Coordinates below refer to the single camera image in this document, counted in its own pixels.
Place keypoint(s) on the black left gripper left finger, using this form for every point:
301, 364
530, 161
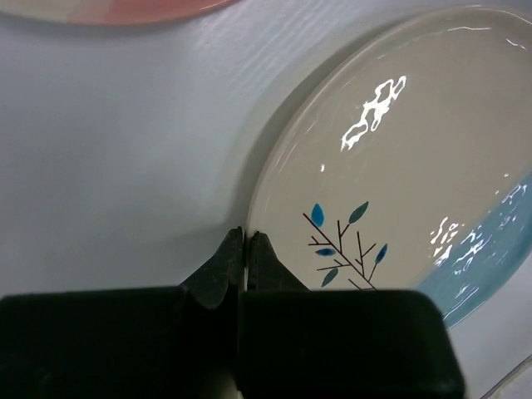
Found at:
124, 343

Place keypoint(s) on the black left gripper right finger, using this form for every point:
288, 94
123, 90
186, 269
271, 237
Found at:
299, 343

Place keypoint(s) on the blue and cream plate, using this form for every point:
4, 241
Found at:
410, 165

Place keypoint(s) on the pink and cream plate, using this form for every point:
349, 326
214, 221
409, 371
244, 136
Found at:
109, 12

